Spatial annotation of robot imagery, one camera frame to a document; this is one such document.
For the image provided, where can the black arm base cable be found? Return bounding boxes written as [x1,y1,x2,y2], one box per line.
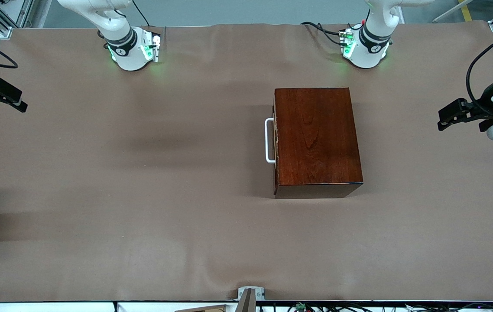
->
[131,0,151,27]
[301,22,347,46]

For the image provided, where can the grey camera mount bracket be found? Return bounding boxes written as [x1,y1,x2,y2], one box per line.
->
[237,286,266,312]

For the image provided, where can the dark brown wooden cabinet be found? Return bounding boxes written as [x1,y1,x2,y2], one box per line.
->
[272,88,364,200]

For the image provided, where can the black right arm base cable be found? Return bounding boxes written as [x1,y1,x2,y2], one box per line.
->
[131,0,151,27]

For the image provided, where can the light wooden plank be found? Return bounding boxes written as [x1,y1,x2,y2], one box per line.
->
[175,304,230,312]

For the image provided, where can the black left arm base cable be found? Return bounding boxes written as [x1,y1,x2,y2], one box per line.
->
[301,22,347,46]

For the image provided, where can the wooden drawer with white handle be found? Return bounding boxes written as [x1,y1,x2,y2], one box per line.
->
[265,99,279,191]

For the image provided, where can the brown table cloth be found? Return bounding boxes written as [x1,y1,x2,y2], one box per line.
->
[0,22,493,302]

